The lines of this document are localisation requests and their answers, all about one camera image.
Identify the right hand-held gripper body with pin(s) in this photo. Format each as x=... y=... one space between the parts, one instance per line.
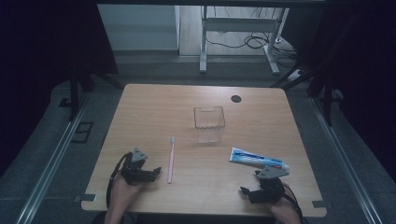
x=271 y=185

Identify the pink toothbrush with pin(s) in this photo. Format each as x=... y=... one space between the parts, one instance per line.
x=171 y=161

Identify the black metal stand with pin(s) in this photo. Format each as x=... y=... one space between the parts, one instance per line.
x=74 y=93
x=327 y=102

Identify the grey tape strip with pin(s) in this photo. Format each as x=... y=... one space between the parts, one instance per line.
x=318 y=204

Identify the black table grommet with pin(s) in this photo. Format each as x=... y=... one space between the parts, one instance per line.
x=236 y=99

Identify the clear plastic cup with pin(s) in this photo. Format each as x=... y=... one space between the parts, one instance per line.
x=209 y=124

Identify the white metal desk frame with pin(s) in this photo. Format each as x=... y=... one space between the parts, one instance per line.
x=239 y=25

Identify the metal floor rail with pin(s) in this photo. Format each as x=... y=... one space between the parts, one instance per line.
x=345 y=161
x=53 y=161

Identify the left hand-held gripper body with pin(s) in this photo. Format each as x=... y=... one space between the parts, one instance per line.
x=137 y=172

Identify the dark curtain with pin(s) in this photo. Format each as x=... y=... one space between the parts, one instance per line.
x=46 y=62
x=358 y=77

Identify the blue white toothpaste tube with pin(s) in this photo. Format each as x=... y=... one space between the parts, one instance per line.
x=252 y=158

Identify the person's right hand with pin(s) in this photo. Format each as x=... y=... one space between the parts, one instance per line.
x=284 y=205

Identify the person's left hand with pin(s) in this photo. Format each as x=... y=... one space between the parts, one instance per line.
x=123 y=191

